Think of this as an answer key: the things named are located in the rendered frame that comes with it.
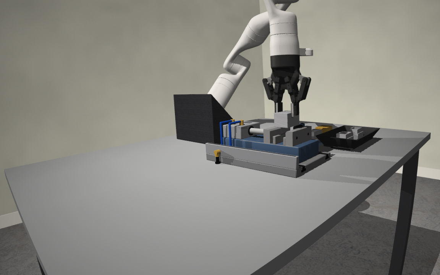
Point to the yellow rectangular block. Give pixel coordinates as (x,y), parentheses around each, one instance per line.
(324,128)

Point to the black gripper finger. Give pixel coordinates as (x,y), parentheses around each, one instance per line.
(273,93)
(296,94)

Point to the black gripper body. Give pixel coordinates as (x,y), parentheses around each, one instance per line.
(285,65)

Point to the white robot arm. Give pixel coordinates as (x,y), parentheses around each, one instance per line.
(282,27)

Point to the white rectangular part with pocket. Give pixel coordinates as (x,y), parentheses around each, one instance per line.
(344,134)

